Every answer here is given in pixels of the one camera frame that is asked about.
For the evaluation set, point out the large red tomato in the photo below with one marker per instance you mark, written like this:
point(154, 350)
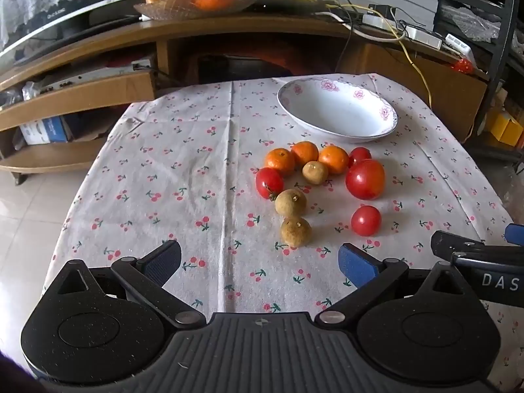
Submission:
point(365, 179)

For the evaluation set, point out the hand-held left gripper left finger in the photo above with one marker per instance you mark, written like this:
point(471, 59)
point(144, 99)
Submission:
point(161, 262)

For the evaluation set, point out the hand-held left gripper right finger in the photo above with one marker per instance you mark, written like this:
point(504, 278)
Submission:
point(356, 264)

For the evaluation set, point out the orange mandarin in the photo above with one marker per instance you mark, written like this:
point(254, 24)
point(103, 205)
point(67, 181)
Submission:
point(305, 152)
point(333, 159)
point(280, 161)

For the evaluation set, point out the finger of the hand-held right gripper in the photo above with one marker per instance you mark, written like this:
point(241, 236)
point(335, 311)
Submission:
point(450, 243)
point(516, 234)

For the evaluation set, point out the brown cardboard box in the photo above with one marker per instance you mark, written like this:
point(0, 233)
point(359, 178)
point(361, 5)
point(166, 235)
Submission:
point(430, 98)

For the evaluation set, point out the silver media player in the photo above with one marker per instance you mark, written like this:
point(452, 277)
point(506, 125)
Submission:
point(90, 75)

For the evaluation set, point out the clear plastic bag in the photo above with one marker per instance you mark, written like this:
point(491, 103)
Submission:
point(515, 196)

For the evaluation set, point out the white adapter box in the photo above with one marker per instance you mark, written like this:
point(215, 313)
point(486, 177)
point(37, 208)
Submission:
point(423, 36)

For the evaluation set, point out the yellow boxes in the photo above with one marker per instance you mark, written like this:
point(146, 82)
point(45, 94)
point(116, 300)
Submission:
point(505, 127)

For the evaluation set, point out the red packet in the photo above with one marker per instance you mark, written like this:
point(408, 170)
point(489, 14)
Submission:
point(462, 65)

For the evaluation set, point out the oblong red tomato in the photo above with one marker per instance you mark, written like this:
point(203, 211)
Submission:
point(360, 154)

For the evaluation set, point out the wooden television stand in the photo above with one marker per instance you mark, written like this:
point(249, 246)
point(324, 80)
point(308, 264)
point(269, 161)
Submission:
point(82, 94)

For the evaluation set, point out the black adapter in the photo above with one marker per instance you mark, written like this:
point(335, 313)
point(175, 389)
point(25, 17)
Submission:
point(380, 9)

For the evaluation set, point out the glass fruit dish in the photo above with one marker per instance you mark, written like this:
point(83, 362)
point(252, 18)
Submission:
point(172, 10)

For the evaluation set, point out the small round red tomato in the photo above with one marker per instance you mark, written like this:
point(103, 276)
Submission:
point(365, 220)

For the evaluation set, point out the cherry print tablecloth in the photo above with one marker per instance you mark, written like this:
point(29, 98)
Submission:
point(184, 163)

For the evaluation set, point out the white power strip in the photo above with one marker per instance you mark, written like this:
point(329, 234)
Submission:
point(378, 21)

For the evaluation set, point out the white floral bowl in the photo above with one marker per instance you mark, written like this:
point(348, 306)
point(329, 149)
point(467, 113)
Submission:
point(335, 110)

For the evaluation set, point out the black metal rack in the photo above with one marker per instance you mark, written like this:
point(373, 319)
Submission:
point(505, 28)

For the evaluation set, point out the red tomato with stem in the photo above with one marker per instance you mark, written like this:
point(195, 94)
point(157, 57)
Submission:
point(269, 183)

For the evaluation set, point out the brown longan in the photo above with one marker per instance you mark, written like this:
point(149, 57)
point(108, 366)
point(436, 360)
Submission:
point(295, 232)
point(315, 172)
point(290, 201)

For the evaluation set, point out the black padded seat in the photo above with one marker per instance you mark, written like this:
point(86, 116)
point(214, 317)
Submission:
point(241, 67)

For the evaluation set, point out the blue and white box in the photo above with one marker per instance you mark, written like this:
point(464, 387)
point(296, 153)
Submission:
point(43, 130)

